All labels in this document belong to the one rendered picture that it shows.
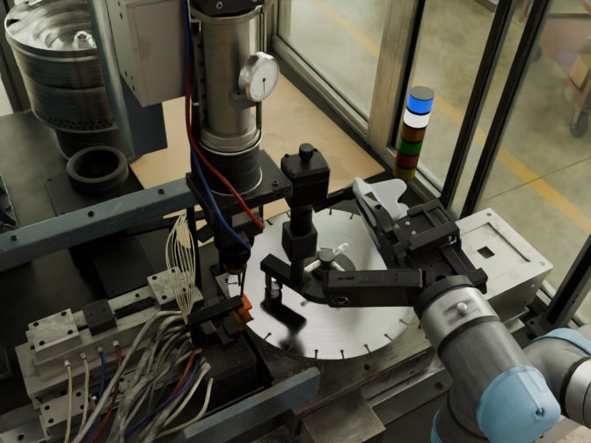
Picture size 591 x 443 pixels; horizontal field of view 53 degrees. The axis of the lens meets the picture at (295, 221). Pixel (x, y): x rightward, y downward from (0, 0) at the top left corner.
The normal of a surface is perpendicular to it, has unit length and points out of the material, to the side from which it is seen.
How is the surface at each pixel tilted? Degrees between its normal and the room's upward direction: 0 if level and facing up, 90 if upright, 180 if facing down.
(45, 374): 90
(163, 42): 90
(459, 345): 47
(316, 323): 0
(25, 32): 3
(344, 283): 17
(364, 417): 0
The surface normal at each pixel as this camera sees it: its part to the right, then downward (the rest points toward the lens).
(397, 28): -0.87, 0.32
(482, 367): -0.52, -0.43
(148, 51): 0.49, 0.64
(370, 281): -0.22, -0.61
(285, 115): 0.04, -0.70
